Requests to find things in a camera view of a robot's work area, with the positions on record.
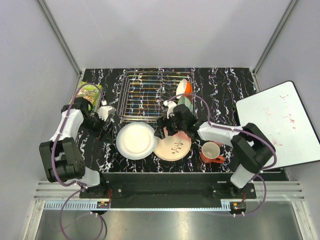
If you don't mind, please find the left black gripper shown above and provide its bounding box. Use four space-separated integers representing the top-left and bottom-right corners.
80 112 115 144

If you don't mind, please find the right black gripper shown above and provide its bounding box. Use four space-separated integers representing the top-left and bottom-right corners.
154 113 187 140

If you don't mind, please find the white grey-rimmed plate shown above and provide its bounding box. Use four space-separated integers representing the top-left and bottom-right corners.
116 122 158 160

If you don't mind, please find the chrome wire dish rack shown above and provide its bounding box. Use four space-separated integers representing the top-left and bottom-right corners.
117 71 196 123

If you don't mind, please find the pale green bowl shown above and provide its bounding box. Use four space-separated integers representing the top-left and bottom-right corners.
177 95 193 113

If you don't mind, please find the orange bowl white inside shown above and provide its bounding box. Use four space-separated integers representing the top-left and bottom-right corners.
176 78 192 99

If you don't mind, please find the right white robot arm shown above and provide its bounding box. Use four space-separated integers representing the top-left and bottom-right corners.
154 104 277 199

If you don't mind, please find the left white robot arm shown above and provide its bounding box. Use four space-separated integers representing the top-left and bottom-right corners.
39 97 116 198

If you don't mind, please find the pink cream floral plate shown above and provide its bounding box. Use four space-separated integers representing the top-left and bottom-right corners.
153 129 192 162

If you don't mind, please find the green paperback book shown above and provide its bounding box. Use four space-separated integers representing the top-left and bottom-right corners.
76 81 103 112

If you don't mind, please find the black marble pattern mat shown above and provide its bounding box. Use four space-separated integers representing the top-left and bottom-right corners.
49 67 258 174

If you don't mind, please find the orange mug white inside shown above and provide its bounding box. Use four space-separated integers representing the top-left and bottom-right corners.
200 141 225 164

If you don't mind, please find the pink cup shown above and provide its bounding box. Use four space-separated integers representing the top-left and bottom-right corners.
214 141 224 148

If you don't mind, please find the whiteboard with red scribbles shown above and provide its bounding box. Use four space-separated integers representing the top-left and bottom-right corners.
236 81 320 168

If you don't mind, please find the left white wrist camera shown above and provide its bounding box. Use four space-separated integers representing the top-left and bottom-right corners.
97 100 116 122

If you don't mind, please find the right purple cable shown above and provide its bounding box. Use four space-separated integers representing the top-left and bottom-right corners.
166 93 277 217

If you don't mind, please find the aluminium cable duct rail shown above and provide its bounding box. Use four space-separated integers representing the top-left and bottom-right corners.
44 198 247 212

